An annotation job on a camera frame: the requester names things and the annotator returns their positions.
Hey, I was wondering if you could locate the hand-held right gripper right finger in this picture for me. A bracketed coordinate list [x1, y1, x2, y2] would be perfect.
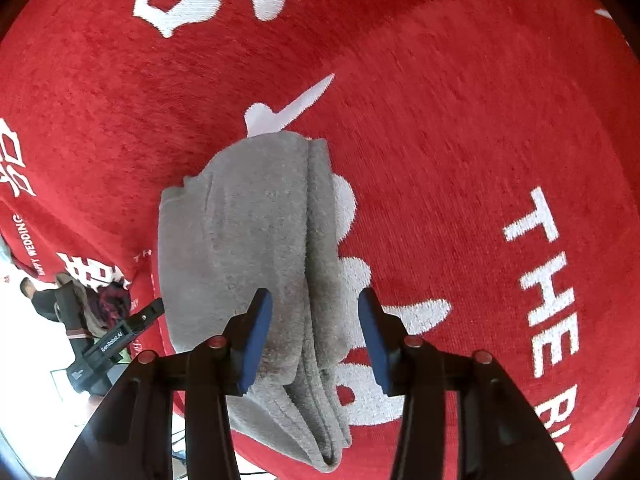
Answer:
[357, 287, 574, 480]

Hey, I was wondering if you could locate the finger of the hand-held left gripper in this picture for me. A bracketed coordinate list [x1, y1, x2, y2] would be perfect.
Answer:
[126, 298, 165, 335]

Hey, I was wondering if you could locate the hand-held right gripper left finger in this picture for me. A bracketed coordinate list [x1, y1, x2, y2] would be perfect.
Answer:
[55, 288, 274, 480]

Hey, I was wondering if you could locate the grey sock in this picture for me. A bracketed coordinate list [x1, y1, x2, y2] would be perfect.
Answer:
[157, 131, 353, 473]

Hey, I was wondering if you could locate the dark cloth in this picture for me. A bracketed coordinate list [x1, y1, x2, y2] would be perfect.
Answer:
[55, 274, 132, 346]

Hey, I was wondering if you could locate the red blanket with white print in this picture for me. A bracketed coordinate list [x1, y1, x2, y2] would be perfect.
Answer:
[0, 0, 640, 476]

